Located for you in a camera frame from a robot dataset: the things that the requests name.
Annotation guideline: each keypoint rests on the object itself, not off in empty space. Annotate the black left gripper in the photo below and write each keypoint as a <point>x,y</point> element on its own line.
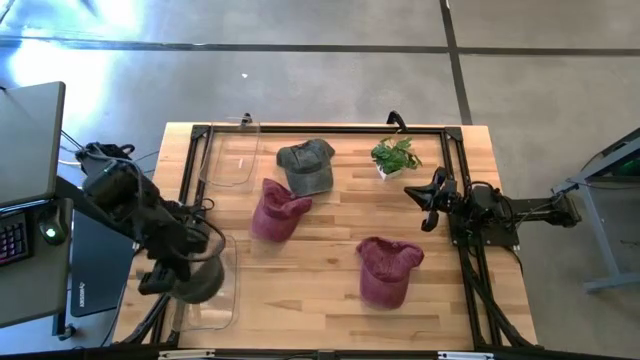
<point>156,280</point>

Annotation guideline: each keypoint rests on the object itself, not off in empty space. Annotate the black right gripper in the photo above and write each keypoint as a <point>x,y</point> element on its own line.
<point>425,197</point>

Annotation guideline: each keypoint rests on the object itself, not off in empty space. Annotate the dark olive baseball cap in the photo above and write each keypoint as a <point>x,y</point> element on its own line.
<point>200,285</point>

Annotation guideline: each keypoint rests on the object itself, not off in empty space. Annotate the maroon baseball cap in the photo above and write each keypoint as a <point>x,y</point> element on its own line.
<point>385,275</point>
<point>277,215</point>

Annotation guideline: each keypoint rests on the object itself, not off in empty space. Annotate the grey baseball cap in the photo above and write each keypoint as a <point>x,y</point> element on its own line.
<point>307,170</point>

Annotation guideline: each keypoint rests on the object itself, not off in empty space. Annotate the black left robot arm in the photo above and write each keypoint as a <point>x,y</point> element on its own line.
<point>150,220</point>

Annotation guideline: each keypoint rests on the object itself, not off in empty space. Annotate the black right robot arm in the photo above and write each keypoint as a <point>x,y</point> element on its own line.
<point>535,210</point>

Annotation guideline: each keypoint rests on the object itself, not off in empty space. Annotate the green plant in white pot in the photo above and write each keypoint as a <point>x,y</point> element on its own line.
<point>395,157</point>

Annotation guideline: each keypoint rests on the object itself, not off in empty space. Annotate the black closed laptop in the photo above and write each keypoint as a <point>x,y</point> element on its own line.
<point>100,260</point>

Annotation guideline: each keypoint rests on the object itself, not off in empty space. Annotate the clear plastic bin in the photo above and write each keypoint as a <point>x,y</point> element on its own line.
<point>235,170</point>
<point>227,315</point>

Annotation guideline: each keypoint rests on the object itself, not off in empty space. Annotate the black clamp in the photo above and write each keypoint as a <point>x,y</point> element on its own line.
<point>245,119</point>
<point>397,120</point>

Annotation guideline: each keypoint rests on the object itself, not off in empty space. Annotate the black computer mouse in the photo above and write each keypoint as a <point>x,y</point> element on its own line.
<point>52,227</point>

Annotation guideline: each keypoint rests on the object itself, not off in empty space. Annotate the grey side desk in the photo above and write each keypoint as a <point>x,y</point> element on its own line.
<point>35,290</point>

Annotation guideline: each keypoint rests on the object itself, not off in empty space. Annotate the silver bracket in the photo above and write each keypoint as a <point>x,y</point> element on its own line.
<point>185,354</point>
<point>465,355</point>

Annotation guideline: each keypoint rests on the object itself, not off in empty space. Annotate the black aluminium table frame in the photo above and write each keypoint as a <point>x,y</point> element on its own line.
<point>325,129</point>

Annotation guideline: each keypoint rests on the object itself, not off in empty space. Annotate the grey metal table frame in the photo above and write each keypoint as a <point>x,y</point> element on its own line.
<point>600,235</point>

